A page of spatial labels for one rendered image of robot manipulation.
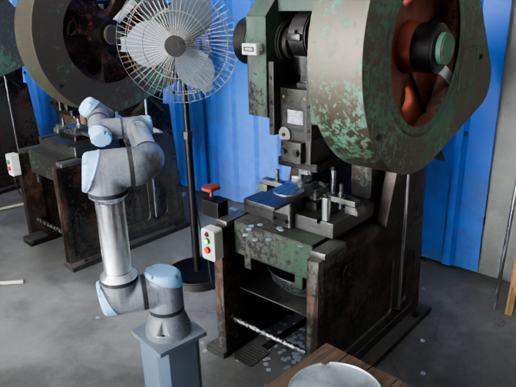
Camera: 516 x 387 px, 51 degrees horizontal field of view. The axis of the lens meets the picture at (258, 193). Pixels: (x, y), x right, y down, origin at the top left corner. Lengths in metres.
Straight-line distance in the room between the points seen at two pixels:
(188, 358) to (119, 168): 0.69
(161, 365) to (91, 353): 0.83
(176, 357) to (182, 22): 1.52
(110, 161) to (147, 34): 1.24
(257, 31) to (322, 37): 0.55
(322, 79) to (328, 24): 0.15
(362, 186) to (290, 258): 0.45
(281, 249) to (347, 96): 0.76
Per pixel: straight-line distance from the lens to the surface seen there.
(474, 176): 3.11
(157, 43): 2.69
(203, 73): 2.68
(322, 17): 1.57
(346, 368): 1.86
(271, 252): 2.11
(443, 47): 1.80
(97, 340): 2.73
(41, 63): 2.88
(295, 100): 2.05
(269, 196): 2.05
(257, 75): 2.09
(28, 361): 2.71
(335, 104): 1.58
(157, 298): 1.76
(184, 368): 1.90
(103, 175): 1.57
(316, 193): 2.14
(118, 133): 1.96
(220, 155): 4.16
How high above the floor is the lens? 1.50
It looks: 20 degrees down
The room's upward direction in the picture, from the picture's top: 1 degrees counter-clockwise
